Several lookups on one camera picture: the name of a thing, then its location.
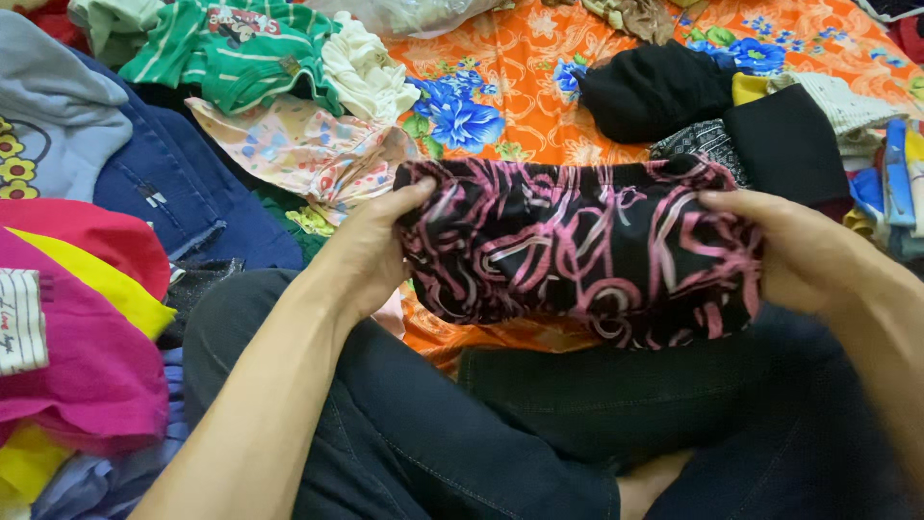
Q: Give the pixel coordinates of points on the clear plastic bag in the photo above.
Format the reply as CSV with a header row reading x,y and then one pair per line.
x,y
404,14

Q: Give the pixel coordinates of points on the green white striped shirt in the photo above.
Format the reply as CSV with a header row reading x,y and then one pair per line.
x,y
231,58

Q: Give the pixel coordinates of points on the cream white crumpled garment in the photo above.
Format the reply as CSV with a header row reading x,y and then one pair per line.
x,y
364,72

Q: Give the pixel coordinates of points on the olive brown crumpled garment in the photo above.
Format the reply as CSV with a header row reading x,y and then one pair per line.
x,y
639,16

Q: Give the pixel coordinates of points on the black square folded garment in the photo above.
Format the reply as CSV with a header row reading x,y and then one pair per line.
x,y
787,144

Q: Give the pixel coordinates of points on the stack of colourful folded clothes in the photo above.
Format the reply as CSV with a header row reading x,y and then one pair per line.
x,y
895,188

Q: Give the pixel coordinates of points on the black white patterned cloth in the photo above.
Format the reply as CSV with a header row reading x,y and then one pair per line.
x,y
700,144

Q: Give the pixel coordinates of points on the dark green cloth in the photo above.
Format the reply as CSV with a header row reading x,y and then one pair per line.
x,y
289,217

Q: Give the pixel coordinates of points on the person's left hand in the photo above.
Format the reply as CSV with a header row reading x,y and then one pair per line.
x,y
368,253

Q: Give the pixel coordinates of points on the grey blue flower print sweatshirt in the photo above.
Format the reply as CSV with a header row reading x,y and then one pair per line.
x,y
50,123

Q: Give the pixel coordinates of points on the person's dark jeans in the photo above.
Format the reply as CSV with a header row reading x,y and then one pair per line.
x,y
505,433

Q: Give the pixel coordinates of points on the light blue garment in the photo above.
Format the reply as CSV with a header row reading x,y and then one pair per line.
x,y
108,477

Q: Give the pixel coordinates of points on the blue denim jeans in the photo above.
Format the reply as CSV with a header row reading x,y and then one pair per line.
x,y
180,188

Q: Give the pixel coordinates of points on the yellow folded cloth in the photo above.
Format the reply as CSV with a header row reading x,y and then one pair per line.
x,y
747,88

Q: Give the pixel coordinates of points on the orange floral bedsheet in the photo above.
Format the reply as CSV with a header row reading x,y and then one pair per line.
x,y
520,87

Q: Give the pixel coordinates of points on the white knitted garment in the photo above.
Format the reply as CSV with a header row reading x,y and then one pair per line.
x,y
837,105

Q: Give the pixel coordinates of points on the person's right hand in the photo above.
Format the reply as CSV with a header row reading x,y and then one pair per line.
x,y
794,253

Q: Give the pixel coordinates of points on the pastel patterned pink garment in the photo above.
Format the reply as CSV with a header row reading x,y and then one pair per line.
x,y
310,155

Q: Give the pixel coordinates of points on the dark glittery cloth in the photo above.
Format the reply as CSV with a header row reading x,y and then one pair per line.
x,y
195,296

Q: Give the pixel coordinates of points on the magenta yellow garment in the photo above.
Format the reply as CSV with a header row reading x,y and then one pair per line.
x,y
72,325

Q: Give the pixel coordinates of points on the black pink swirl patterned garment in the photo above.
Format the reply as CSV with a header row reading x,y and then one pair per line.
x,y
577,253

